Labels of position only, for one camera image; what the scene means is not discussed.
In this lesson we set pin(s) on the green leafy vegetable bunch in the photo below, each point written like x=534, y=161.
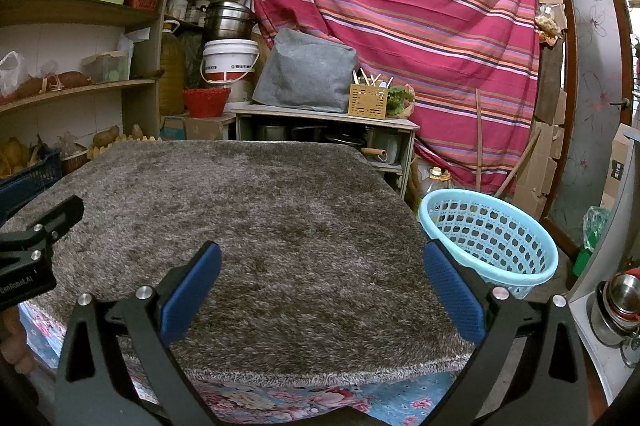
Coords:
x=402, y=101

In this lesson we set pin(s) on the wooden stick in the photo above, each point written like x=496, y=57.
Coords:
x=517, y=164

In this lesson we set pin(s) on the printed brown cardboard box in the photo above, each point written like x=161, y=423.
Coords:
x=617, y=166

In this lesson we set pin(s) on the large loose potato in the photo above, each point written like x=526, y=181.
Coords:
x=106, y=136

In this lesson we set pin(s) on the white plastic bucket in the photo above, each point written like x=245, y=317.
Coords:
x=230, y=59

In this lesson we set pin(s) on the egg carton tray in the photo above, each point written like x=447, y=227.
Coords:
x=125, y=149

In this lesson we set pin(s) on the grey metal counter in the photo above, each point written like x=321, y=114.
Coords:
x=615, y=246

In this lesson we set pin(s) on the red striped cloth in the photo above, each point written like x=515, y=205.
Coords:
x=400, y=6

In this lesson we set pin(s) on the stack of flattened cardboard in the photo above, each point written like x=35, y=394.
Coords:
x=542, y=156

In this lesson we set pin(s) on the stacked steel bowls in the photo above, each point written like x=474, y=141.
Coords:
x=617, y=306

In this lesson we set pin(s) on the cooking oil bottle yellow cap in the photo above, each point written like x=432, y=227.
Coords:
x=437, y=181

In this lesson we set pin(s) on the blue cardboard box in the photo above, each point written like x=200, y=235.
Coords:
x=173, y=127

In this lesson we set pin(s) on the small loose potato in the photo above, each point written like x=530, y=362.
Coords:
x=137, y=131

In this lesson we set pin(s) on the clear lidded plastic container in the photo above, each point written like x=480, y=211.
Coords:
x=107, y=66

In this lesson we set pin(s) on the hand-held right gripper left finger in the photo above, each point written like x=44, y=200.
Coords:
x=192, y=291

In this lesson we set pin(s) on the grey door brown frame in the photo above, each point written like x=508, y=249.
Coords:
x=595, y=81

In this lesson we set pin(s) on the white lidded jar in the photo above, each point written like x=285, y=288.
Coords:
x=178, y=6
x=197, y=12

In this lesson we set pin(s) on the green bin with bag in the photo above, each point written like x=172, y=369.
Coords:
x=592, y=241

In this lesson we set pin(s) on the blue plastic crate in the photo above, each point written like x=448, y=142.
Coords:
x=30, y=186

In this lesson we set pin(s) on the person's left hand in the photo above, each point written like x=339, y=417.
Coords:
x=17, y=348

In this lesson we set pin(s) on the amber plastic jug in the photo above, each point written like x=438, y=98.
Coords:
x=173, y=71

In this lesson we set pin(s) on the large steel stockpot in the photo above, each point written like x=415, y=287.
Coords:
x=227, y=21

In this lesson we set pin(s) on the grey fabric cushion bag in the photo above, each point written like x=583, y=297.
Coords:
x=305, y=71

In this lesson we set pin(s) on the bundle of wooden utensils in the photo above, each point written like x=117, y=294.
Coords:
x=372, y=79

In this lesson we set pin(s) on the potatoes in yellow net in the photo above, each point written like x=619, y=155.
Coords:
x=15, y=156

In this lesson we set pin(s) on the light blue plastic basket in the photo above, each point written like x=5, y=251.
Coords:
x=426, y=218

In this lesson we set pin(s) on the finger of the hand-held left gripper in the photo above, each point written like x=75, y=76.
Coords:
x=45, y=223

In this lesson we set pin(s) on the white plastic bag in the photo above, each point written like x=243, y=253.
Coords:
x=10, y=74

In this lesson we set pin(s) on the hanging tan dried bundle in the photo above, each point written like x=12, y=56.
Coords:
x=547, y=29

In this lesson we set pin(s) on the sweet potato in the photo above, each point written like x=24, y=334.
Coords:
x=32, y=87
x=72, y=80

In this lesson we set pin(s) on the low wooden cabinet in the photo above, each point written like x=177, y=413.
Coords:
x=320, y=112

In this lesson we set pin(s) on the wide wooden shelf unit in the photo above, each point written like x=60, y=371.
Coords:
x=75, y=9

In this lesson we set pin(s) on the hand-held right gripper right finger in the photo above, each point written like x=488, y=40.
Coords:
x=455, y=291

